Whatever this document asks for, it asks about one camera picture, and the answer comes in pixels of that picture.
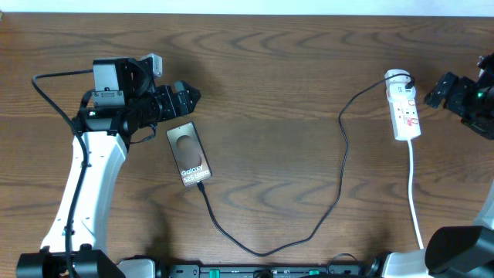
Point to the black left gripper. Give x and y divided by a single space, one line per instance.
186 106

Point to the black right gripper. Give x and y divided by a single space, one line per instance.
463 86

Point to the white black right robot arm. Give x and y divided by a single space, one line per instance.
454 251

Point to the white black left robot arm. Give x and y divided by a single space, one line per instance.
108 116

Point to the white power strip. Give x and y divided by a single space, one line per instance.
400 93

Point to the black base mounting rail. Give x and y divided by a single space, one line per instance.
196 271

